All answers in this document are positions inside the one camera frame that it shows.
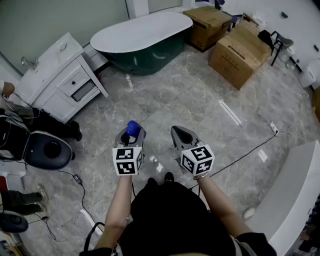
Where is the person's left forearm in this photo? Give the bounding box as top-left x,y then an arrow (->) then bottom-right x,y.
94,174 -> 134,251

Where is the black toilet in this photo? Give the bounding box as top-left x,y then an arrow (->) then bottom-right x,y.
0,114 -> 74,171

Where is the black chair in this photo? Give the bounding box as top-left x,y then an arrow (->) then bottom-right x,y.
257,29 -> 295,67

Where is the dark green white-rimmed bathtub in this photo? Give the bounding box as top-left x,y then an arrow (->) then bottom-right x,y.
89,11 -> 194,76

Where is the white power strip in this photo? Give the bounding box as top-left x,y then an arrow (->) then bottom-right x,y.
268,121 -> 280,135

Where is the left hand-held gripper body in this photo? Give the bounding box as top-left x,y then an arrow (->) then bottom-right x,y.
112,142 -> 145,177

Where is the long black floor cable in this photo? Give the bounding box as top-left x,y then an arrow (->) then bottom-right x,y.
209,133 -> 278,177

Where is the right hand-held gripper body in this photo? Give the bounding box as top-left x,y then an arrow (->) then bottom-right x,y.
177,139 -> 216,179

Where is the chrome faucet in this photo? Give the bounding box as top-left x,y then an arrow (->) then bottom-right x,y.
20,55 -> 40,71

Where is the square brown cardboard box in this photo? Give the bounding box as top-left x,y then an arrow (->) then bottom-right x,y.
182,5 -> 233,53

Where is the black round stool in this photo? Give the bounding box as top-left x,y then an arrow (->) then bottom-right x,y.
0,210 -> 29,234

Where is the white vanity cabinet with sink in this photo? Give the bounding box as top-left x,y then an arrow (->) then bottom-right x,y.
14,31 -> 110,125

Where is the person's black clothing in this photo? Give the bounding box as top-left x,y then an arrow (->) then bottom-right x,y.
79,179 -> 277,256

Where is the person's right forearm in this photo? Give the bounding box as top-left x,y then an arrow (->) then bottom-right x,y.
196,174 -> 254,239

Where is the blue bottle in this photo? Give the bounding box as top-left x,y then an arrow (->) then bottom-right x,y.
125,120 -> 140,143

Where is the black adapter cable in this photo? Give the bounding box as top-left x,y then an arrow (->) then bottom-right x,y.
56,169 -> 101,227

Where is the white counter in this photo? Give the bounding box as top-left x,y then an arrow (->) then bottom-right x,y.
251,139 -> 320,256

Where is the long brown cardboard box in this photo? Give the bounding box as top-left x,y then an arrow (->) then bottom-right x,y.
208,22 -> 273,91

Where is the white slipper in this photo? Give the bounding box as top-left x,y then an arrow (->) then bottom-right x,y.
241,206 -> 256,221

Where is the black strap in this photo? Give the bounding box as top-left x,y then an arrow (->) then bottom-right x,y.
83,221 -> 105,253

